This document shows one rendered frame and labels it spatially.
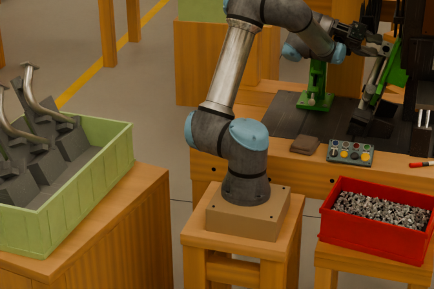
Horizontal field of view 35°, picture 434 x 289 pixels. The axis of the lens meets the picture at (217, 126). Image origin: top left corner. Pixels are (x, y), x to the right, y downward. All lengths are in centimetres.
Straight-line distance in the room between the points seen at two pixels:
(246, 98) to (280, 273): 100
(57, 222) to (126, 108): 281
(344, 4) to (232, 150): 98
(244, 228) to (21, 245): 66
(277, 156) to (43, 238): 83
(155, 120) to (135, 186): 227
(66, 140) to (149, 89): 270
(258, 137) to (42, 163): 77
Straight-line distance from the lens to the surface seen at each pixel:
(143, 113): 481
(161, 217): 259
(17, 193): 229
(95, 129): 259
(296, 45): 246
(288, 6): 208
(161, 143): 441
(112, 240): 233
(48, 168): 241
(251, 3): 210
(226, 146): 204
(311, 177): 242
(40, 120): 249
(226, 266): 214
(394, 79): 249
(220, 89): 209
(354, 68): 288
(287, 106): 276
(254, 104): 283
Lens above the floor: 206
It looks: 27 degrees down
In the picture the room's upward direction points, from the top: straight up
